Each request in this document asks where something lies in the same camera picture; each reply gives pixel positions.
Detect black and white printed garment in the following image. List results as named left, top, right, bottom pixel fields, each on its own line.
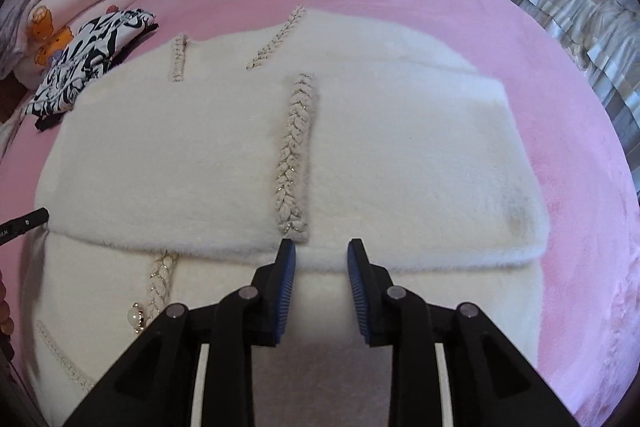
left=25, top=8, right=158, bottom=116

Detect white fluffy cardigan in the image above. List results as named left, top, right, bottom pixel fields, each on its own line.
left=17, top=4, right=551, bottom=427

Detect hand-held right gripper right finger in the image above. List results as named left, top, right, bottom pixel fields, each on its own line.
left=346, top=238, right=581, bottom=427

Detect pink bear-print quilt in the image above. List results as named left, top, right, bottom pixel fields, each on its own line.
left=14, top=0, right=141, bottom=90

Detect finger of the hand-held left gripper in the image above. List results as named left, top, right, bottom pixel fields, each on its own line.
left=0, top=206, right=51, bottom=249

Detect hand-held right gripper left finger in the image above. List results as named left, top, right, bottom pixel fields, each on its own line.
left=62, top=238, right=298, bottom=427

